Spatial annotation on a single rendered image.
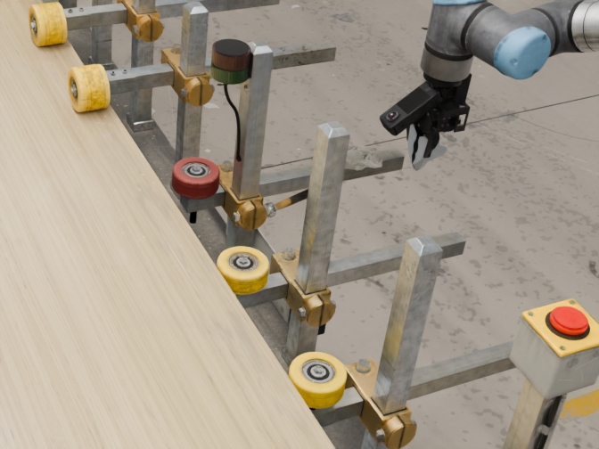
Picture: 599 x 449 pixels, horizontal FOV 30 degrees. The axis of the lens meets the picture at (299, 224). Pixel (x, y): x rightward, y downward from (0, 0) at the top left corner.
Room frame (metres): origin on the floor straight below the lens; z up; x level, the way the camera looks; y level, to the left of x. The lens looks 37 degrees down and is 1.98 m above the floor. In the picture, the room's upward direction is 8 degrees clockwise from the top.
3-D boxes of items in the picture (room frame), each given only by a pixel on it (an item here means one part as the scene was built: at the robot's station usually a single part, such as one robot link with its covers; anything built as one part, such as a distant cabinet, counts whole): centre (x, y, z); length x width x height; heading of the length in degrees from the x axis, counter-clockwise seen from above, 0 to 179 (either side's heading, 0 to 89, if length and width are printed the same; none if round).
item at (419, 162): (1.79, -0.23, 0.86); 0.06 x 0.03 x 0.09; 121
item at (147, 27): (2.00, 0.37, 0.95); 0.14 x 0.06 x 0.05; 31
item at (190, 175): (1.55, 0.19, 0.85); 0.08 x 0.08 x 0.11
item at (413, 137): (1.82, -0.21, 0.86); 0.06 x 0.03 x 0.09; 121
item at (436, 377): (1.22, -0.22, 0.82); 0.44 x 0.03 x 0.04; 121
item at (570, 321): (0.91, -0.30, 1.22); 0.04 x 0.04 x 0.02
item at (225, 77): (1.53, 0.14, 1.12); 0.06 x 0.06 x 0.02
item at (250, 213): (1.58, 0.11, 0.85); 0.14 x 0.06 x 0.05; 31
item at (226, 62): (1.53, 0.14, 1.14); 0.06 x 0.06 x 0.02
